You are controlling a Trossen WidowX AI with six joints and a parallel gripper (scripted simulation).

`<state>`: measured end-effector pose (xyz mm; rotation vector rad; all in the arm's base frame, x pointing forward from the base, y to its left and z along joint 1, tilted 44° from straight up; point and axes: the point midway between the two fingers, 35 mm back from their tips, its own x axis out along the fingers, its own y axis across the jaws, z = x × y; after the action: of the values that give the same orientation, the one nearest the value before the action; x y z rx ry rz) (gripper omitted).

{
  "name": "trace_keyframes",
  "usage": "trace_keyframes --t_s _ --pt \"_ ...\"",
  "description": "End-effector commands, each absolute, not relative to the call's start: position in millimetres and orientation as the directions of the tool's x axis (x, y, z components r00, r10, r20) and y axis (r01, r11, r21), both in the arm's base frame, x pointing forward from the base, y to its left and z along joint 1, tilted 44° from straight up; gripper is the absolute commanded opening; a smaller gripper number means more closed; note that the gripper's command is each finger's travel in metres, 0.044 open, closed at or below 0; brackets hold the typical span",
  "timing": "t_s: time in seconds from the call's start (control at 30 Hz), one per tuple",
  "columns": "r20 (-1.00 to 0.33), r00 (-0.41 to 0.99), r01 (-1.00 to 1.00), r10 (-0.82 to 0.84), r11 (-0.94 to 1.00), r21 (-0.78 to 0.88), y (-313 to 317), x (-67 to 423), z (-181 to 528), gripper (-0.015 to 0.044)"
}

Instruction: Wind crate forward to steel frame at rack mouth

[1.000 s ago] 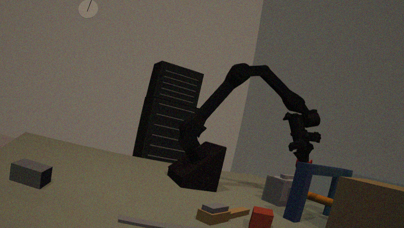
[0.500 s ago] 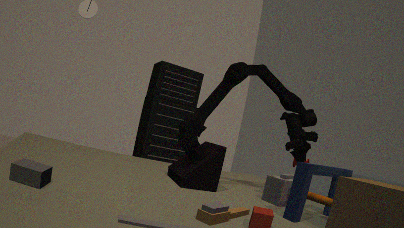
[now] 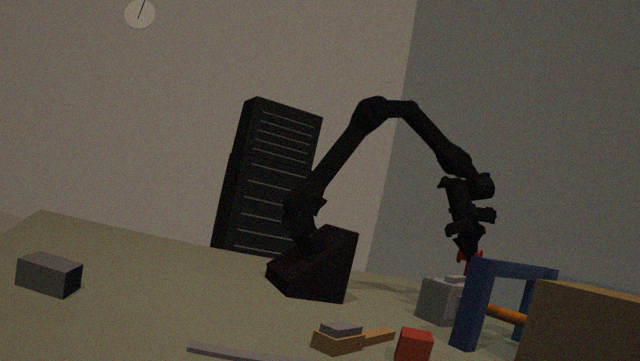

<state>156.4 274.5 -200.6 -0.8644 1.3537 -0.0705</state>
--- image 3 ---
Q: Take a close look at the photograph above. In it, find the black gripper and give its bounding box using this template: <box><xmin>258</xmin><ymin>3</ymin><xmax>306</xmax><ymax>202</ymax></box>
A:
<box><xmin>445</xmin><ymin>199</ymin><xmax>486</xmax><ymax>263</ymax></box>

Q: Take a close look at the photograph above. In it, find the grey flat bar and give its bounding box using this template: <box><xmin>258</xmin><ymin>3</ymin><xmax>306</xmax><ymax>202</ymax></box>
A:
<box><xmin>187</xmin><ymin>340</ymin><xmax>321</xmax><ymax>361</ymax></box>

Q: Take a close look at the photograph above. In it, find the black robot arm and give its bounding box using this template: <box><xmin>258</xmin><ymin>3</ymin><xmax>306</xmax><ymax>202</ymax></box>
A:
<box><xmin>281</xmin><ymin>96</ymin><xmax>497</xmax><ymax>260</ymax></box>

